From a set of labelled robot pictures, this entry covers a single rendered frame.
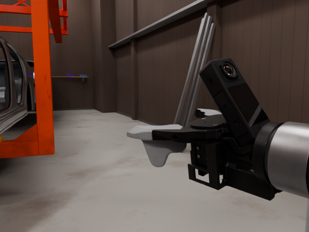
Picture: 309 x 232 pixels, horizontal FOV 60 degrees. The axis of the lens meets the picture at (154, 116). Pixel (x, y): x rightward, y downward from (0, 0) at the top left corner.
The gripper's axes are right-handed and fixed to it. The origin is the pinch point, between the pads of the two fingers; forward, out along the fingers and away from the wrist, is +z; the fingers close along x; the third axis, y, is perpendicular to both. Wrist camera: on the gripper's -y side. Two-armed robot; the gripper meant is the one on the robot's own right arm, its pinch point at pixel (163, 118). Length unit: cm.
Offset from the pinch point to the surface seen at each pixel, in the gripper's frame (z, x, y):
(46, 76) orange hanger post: 262, 60, -6
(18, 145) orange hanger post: 273, 21, 62
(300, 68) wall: 132, 354, 21
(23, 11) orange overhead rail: 790, 186, -182
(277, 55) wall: 171, 367, 1
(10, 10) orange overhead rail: 801, 156, -185
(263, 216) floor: 96, 191, 151
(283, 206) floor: 94, 227, 156
